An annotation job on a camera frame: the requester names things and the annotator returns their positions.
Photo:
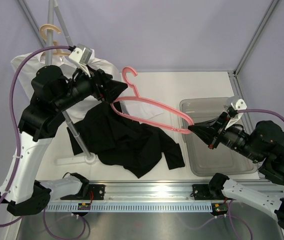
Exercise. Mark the clear plastic bin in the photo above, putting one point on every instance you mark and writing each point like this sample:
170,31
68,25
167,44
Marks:
203,161

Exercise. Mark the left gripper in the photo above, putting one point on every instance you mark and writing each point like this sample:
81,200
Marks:
109,88

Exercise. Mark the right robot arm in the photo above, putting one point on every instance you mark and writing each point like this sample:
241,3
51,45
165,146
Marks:
264,145

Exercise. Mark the black shirt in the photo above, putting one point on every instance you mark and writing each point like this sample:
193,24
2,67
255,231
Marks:
116,140

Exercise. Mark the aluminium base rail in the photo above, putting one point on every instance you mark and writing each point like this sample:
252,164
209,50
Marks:
144,190

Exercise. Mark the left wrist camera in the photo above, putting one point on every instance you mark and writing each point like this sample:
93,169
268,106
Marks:
81,56

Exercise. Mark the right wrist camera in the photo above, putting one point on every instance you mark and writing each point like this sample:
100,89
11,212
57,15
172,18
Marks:
233,106

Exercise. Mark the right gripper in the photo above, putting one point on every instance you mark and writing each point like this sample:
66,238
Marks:
208,131

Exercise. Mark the white cable duct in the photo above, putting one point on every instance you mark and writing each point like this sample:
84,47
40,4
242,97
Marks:
130,207

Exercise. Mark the white shirt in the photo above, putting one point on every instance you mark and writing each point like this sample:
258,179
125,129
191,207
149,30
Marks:
78,111

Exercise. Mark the pink hanger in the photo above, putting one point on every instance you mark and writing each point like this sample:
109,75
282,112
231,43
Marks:
141,88

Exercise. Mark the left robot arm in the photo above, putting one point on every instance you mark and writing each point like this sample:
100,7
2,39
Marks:
40,120

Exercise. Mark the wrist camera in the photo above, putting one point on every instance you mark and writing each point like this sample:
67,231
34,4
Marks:
81,56
233,106

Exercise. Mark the beige wooden hanger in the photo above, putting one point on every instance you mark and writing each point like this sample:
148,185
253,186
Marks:
47,31

